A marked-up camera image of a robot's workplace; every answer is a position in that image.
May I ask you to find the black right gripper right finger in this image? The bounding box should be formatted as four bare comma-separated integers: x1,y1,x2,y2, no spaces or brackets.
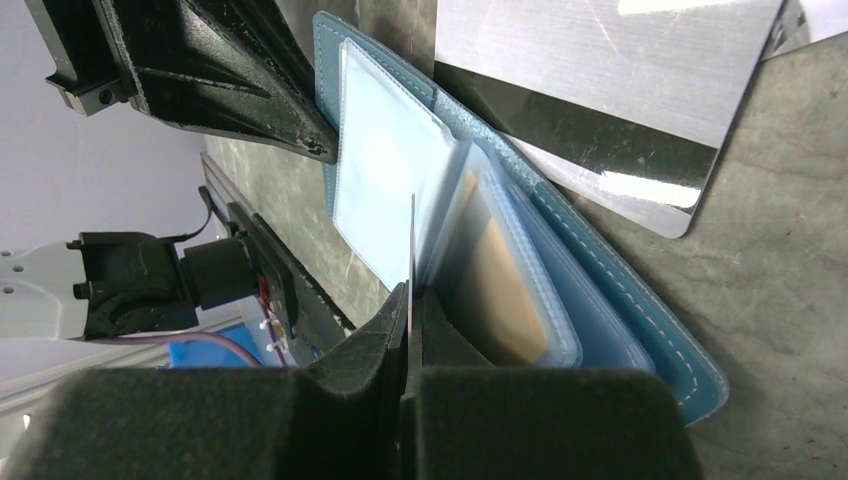
398,291,703,479

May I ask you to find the gold credit card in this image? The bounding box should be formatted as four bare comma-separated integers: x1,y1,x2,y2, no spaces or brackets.
449,173,548,365

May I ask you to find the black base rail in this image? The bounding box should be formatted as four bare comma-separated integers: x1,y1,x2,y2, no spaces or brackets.
201,152,356,366

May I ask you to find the blue card holder wallet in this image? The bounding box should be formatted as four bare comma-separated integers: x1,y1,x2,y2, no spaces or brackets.
312,11,730,424

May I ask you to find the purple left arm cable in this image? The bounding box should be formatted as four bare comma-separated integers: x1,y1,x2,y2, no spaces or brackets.
72,291,293,370

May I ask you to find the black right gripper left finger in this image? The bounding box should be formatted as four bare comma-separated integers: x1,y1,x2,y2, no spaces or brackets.
1,283,408,479

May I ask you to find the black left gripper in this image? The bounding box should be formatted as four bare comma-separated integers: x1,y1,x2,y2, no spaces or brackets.
26,0,339,164

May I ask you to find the blue plastic crate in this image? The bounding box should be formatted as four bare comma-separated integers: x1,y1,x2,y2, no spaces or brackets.
168,324,263,368

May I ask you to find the white printed VIP card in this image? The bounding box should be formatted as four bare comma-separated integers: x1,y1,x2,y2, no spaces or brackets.
760,0,847,61

